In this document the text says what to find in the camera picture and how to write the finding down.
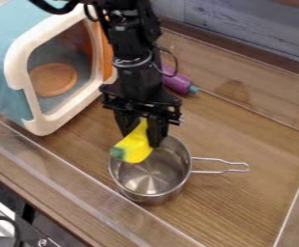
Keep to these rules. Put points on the yellow toy banana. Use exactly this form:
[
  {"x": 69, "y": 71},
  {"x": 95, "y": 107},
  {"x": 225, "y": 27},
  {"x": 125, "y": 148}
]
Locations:
[{"x": 134, "y": 148}]

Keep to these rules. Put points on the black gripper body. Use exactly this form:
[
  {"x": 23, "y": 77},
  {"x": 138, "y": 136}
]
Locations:
[{"x": 138, "y": 91}]

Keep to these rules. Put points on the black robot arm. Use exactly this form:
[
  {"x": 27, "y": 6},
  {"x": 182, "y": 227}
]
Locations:
[{"x": 129, "y": 22}]

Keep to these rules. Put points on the purple toy eggplant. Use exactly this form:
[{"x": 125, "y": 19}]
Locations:
[{"x": 179, "y": 82}]

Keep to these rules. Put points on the silver pot with wire handle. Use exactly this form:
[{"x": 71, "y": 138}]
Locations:
[{"x": 157, "y": 179}]

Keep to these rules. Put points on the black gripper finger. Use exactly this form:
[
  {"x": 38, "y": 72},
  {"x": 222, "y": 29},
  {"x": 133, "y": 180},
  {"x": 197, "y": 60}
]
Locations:
[
  {"x": 157, "y": 130},
  {"x": 127, "y": 121}
]

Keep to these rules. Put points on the clear acrylic barrier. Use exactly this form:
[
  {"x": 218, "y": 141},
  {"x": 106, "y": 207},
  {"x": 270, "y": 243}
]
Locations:
[{"x": 86, "y": 207}]

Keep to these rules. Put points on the orange microwave turntable plate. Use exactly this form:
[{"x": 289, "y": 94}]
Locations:
[{"x": 53, "y": 79}]

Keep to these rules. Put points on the blue toy microwave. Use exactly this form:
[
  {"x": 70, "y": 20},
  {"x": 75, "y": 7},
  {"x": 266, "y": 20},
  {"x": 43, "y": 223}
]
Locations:
[{"x": 37, "y": 38}]

